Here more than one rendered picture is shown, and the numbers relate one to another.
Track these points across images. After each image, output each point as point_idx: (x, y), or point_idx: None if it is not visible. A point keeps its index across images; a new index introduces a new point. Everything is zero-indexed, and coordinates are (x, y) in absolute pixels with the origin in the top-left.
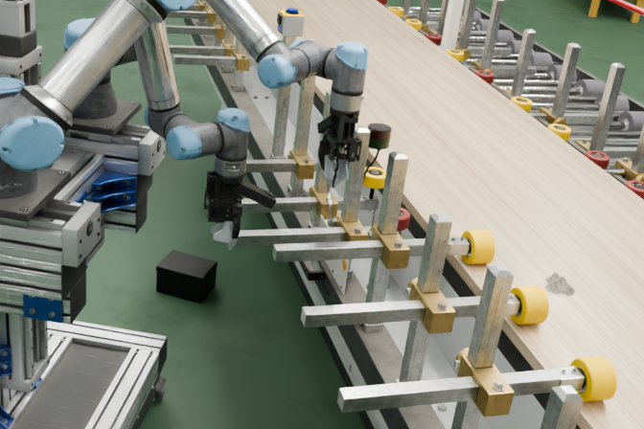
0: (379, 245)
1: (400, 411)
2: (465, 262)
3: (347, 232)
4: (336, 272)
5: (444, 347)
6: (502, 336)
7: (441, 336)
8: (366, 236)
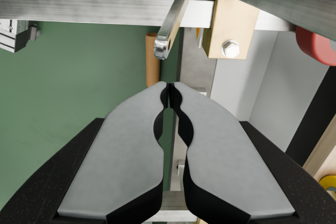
0: (189, 220)
1: (171, 175)
2: (318, 181)
3: (210, 39)
4: None
5: (262, 91)
6: None
7: (268, 86)
8: (241, 59)
